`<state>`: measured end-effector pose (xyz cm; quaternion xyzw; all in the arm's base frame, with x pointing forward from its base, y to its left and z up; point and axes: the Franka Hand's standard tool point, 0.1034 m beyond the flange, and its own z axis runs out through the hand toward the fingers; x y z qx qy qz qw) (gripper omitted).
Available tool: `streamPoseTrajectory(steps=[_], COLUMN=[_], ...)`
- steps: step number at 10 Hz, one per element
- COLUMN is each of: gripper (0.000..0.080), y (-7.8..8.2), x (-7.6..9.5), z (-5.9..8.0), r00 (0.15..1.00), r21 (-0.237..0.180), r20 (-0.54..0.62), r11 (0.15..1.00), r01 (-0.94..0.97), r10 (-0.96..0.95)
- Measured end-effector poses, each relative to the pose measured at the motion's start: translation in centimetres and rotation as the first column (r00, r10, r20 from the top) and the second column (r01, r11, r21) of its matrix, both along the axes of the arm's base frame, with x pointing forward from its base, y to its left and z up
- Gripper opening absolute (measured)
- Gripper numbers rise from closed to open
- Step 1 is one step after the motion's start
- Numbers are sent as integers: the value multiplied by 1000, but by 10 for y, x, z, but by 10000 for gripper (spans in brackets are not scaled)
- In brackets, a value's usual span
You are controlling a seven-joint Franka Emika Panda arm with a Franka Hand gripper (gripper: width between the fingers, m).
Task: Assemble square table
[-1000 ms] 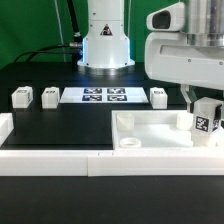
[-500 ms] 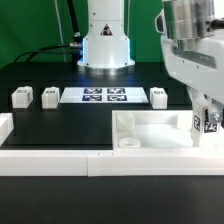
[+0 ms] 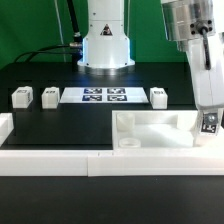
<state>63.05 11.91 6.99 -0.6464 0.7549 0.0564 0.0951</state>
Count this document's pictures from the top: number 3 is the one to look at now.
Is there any black cable with connector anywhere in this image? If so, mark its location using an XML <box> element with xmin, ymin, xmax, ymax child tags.
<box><xmin>13</xmin><ymin>41</ymin><xmax>83</xmax><ymax>64</ymax></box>

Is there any black hose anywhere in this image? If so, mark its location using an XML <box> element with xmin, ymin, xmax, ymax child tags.
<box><xmin>65</xmin><ymin>0</ymin><xmax>83</xmax><ymax>44</ymax></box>

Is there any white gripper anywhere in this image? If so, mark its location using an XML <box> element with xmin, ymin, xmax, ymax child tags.
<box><xmin>186</xmin><ymin>29</ymin><xmax>224</xmax><ymax>126</ymax></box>

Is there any white thin cable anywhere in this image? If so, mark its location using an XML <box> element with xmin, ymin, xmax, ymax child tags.
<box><xmin>53</xmin><ymin>0</ymin><xmax>67</xmax><ymax>63</ymax></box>

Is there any white square tabletop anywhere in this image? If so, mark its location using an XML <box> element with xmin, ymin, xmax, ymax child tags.
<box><xmin>112</xmin><ymin>110</ymin><xmax>224</xmax><ymax>150</ymax></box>

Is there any white sheet with tags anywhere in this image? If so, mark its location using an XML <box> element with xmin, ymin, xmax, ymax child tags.
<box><xmin>60</xmin><ymin>87</ymin><xmax>148</xmax><ymax>103</ymax></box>

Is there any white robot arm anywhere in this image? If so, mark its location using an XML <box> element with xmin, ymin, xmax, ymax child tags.
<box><xmin>78</xmin><ymin>0</ymin><xmax>224</xmax><ymax>125</ymax></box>

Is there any white U-shaped fence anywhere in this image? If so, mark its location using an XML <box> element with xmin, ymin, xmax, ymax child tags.
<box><xmin>0</xmin><ymin>113</ymin><xmax>224</xmax><ymax>177</ymax></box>

